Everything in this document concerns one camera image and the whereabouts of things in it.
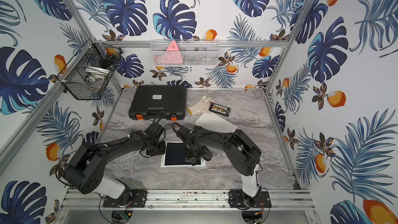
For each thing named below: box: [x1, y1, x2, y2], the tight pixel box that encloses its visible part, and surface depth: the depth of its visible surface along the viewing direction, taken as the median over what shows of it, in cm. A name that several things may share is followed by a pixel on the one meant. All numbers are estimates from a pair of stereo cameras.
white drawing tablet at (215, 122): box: [193, 109, 238, 133], surface depth 106 cm
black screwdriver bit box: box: [208, 101, 232, 118], surface depth 109 cm
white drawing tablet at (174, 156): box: [160, 141, 207, 168], surface depth 87 cm
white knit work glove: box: [187, 94, 215, 116], surface depth 113 cm
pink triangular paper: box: [160, 40, 183, 65], surface depth 92 cm
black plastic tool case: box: [128, 84, 188, 121], surface depth 108 cm
